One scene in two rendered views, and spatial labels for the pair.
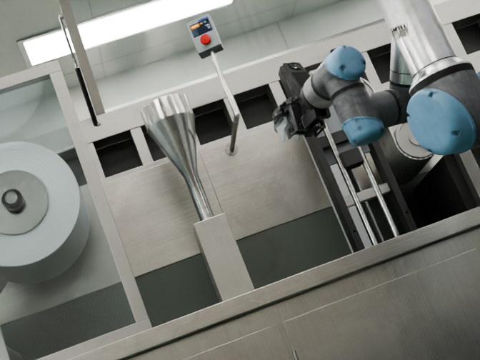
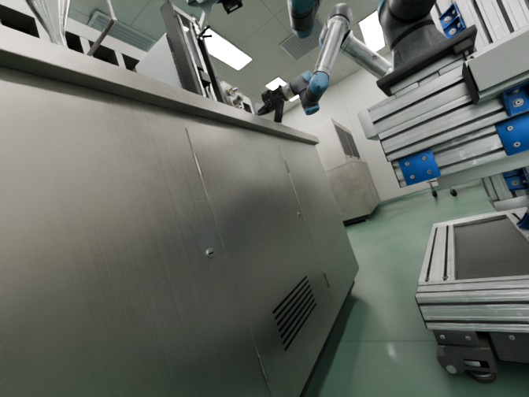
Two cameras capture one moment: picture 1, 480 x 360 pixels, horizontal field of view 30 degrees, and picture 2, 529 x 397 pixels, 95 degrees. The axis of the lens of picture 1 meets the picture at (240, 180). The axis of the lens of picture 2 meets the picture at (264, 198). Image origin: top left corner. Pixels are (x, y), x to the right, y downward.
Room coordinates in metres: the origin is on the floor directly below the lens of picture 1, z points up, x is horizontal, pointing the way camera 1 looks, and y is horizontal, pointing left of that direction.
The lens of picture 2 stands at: (1.52, 0.38, 0.56)
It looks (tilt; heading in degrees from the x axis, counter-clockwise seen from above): 4 degrees up; 310
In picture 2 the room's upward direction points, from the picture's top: 19 degrees counter-clockwise
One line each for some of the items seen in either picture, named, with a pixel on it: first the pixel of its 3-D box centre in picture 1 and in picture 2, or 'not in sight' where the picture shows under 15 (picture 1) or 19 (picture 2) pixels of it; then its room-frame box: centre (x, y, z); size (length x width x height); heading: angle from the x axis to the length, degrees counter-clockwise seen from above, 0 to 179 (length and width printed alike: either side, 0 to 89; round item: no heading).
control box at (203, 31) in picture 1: (204, 35); not in sight; (2.28, -0.06, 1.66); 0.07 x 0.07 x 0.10; 85
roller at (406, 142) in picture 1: (406, 151); not in sight; (2.45, -0.47, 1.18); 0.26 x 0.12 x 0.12; 9
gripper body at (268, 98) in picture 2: not in sight; (275, 98); (2.14, -0.71, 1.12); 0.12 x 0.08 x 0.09; 9
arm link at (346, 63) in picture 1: (339, 73); not in sight; (1.70, -0.27, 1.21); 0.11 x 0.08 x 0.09; 28
